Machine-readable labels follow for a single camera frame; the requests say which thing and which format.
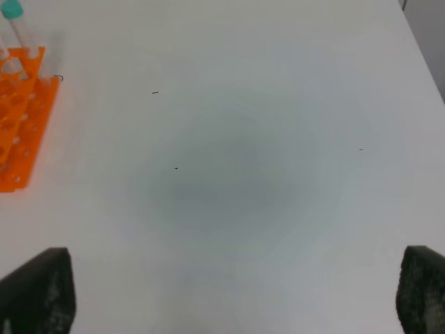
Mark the orange test tube rack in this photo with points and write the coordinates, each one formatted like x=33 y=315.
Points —
x=26 y=106

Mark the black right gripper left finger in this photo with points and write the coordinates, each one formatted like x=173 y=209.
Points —
x=39 y=296

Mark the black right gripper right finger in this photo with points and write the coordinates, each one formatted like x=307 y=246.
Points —
x=420 y=293

